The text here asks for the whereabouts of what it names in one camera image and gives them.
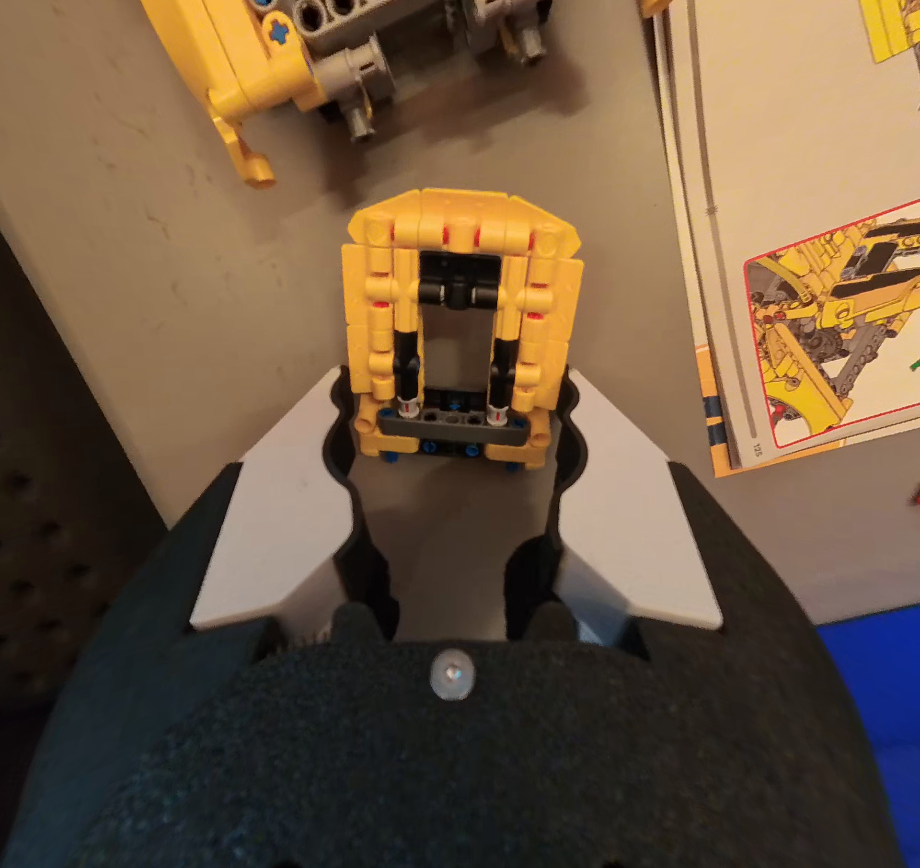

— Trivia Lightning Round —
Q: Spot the grey desk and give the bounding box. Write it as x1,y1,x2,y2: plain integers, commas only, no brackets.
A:
0,0,920,628

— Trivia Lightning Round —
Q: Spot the yellow brick model car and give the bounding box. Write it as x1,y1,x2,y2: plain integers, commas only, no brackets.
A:
122,0,687,190

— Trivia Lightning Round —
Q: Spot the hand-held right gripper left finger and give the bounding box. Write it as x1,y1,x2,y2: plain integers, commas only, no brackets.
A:
189,365,401,642

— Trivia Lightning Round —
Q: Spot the yellow brick roof frame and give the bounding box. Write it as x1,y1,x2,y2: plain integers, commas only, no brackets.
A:
341,187,585,472

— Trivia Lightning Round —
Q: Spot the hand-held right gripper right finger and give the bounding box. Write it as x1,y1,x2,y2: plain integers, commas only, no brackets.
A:
503,365,723,642

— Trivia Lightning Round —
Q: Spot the instruction booklet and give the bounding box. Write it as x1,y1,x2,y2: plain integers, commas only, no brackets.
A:
650,0,920,480

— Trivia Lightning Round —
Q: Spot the blue plastic bin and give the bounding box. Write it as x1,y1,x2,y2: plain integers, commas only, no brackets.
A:
816,605,920,868

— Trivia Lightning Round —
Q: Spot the black perforated chair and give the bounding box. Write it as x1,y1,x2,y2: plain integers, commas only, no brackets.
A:
0,236,173,711

